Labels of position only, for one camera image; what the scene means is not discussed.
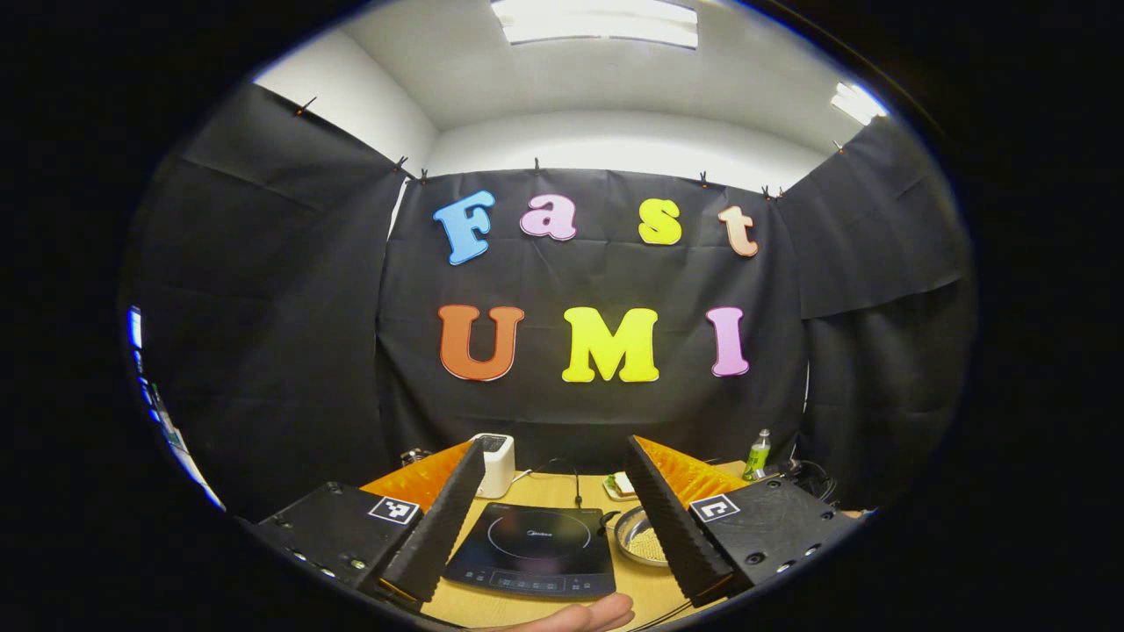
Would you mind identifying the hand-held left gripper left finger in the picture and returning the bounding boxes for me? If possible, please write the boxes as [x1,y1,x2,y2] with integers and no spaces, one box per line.
[235,439,486,607]

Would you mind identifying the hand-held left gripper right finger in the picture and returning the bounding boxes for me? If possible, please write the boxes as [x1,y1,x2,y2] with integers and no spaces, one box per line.
[623,434,866,608]

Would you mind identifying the steel pot with beans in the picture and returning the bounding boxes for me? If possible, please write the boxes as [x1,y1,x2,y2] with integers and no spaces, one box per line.
[600,505,674,567]

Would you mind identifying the black induction cooktop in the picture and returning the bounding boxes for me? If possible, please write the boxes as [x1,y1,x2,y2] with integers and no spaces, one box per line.
[442,502,617,600]

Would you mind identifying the white toaster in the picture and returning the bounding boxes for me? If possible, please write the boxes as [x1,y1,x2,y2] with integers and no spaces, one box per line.
[470,432,515,499]

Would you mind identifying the green label plastic bottle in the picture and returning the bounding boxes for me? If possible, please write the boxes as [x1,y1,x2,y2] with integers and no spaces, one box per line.
[743,428,772,482]

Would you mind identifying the black backdrop cloth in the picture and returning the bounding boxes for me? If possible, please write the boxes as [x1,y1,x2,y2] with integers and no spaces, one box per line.
[119,83,977,519]

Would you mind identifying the small ceiling light panel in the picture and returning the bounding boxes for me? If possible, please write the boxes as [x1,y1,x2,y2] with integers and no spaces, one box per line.
[830,82,890,126]

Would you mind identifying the large ceiling light panel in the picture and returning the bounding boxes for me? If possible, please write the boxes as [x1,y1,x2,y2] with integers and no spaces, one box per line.
[490,0,700,50]

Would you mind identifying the black power cable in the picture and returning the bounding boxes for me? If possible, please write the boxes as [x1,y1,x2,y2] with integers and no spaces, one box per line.
[536,456,585,510]

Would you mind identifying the black cable bundle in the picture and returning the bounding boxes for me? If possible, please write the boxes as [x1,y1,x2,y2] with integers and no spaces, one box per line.
[771,460,839,506]

